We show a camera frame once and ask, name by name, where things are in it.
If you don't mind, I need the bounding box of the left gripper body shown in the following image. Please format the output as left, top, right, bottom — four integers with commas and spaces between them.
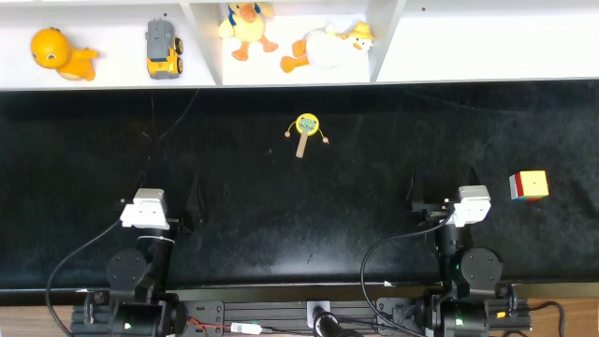
168, 217, 193, 235

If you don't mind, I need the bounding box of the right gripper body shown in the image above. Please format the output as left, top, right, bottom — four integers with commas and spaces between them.
410, 201, 455, 223

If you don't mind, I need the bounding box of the grey and yellow toy truck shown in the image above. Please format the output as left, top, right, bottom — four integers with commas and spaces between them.
144, 18, 184, 81

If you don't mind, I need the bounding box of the yellow rubber duck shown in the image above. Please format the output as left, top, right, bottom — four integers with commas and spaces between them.
30, 26, 99, 82

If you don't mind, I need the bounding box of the many-coloured puzzle cube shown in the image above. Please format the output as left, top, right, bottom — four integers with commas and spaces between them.
508, 169, 550, 202

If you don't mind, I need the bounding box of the yellow rattle drum toy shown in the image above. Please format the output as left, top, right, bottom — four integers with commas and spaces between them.
284, 112, 330, 159

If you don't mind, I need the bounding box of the white shelf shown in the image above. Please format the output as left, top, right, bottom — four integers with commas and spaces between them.
0, 0, 599, 91

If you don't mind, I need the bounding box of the white plush duck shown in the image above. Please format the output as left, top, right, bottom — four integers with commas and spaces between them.
280, 21, 375, 74

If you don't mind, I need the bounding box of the yellow plush duck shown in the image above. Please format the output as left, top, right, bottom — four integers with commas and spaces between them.
218, 2, 280, 62

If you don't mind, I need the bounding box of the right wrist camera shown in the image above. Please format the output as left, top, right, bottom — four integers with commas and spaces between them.
451, 184, 492, 228

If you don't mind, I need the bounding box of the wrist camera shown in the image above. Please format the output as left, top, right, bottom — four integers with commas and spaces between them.
451, 184, 492, 228
120, 188, 170, 230

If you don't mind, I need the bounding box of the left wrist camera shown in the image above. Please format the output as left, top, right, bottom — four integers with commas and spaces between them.
120, 188, 170, 230

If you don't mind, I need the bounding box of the mounting rail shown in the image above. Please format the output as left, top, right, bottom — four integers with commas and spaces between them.
70, 298, 566, 337

